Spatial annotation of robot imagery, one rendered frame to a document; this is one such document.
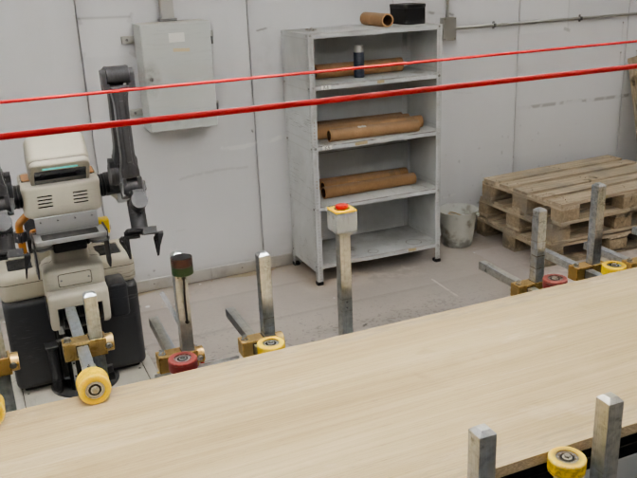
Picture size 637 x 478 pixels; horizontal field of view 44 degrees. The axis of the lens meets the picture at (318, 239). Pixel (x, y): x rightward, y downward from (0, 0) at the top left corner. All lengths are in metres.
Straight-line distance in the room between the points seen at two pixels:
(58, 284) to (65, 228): 0.23
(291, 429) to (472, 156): 4.17
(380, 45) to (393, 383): 3.54
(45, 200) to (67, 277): 0.31
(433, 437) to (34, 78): 3.46
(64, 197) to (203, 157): 2.09
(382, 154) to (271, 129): 0.83
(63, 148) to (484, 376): 1.66
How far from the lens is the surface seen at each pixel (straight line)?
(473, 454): 1.42
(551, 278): 2.70
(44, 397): 3.47
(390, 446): 1.79
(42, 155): 2.89
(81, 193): 2.97
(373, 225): 5.50
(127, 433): 1.92
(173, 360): 2.20
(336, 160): 5.25
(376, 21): 4.93
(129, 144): 2.73
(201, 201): 5.01
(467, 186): 5.84
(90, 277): 3.08
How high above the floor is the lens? 1.91
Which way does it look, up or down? 19 degrees down
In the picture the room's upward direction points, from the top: 2 degrees counter-clockwise
